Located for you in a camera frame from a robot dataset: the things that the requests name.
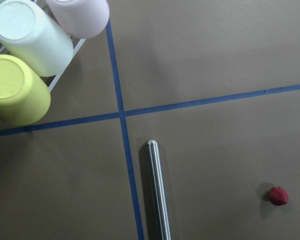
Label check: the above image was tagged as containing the red strawberry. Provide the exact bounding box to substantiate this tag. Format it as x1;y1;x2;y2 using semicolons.
268;187;289;206

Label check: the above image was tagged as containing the pink cup on rack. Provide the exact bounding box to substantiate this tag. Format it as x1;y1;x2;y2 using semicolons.
46;0;110;39

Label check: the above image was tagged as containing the metal cup rack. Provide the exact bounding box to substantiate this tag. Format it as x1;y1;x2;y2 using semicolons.
0;0;87;92

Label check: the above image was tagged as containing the yellow-green cup on rack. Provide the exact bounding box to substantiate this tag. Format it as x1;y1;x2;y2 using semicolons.
0;54;51;126

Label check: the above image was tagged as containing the white cup on rack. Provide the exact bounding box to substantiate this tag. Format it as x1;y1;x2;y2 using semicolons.
0;0;74;78

